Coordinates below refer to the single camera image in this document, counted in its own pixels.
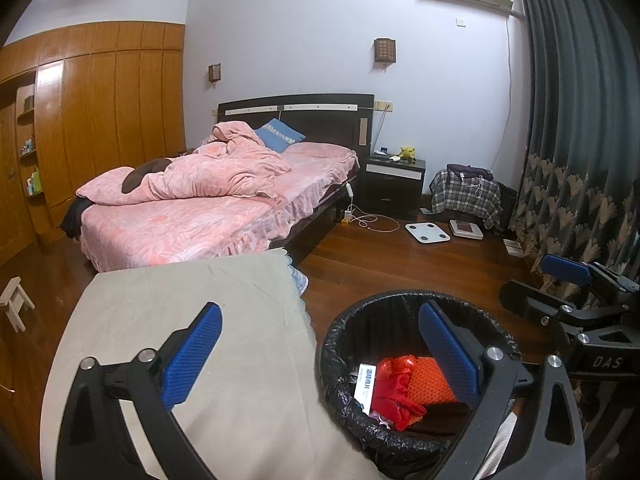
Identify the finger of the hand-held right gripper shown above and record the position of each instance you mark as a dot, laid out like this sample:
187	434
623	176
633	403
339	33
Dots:
567	269
525	300

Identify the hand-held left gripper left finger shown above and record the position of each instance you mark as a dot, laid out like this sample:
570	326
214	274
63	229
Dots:
192	355

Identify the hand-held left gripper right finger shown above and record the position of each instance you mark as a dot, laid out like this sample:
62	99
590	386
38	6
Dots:
447	350

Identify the orange foam net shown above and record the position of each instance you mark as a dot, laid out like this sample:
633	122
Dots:
430	380

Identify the red plastic bag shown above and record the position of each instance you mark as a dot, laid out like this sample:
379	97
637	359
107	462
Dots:
392	366

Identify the red knitted glove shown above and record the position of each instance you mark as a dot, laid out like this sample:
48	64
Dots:
400	400

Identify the black bag-lined waste bin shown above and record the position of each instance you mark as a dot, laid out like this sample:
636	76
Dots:
380	325

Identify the white box blue print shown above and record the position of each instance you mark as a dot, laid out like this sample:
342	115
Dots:
365	390

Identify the white flat packet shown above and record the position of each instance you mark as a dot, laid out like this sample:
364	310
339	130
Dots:
512	247

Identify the white bathroom scale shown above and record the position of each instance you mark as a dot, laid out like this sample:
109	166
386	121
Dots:
427	232

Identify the plaid cloth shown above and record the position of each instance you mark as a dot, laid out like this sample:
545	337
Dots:
460	195

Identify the pink frilled bed sheet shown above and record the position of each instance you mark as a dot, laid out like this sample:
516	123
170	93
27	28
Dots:
175	225

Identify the dark jacket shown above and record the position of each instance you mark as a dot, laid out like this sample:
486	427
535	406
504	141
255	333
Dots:
467	171

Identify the dark green patterned curtain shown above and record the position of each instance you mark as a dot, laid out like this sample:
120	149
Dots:
575	110

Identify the dark nightstand white stripe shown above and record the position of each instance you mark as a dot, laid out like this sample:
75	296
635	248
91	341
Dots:
390	195

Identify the pink duvet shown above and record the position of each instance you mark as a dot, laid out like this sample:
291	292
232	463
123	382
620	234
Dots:
210	180

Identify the black clothing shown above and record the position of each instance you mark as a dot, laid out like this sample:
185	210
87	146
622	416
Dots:
72	220

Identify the white wooden stool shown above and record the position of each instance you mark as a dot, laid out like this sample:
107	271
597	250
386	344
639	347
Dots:
15	300

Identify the yellow plush toy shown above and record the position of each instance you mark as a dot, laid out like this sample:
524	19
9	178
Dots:
407	153

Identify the dark brown cushion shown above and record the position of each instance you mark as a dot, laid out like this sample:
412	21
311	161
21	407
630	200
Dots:
145	170

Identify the blue pillow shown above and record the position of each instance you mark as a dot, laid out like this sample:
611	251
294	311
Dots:
277	135

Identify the wooden wardrobe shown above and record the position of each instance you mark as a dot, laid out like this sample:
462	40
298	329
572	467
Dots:
115	110

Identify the dark wooden bed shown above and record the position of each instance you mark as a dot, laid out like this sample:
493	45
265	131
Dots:
320	120

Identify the beige wall socket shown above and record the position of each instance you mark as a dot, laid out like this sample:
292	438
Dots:
383	106

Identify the wooden lattice wall lamp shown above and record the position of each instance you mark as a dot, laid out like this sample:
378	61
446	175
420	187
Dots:
385	51
214	73

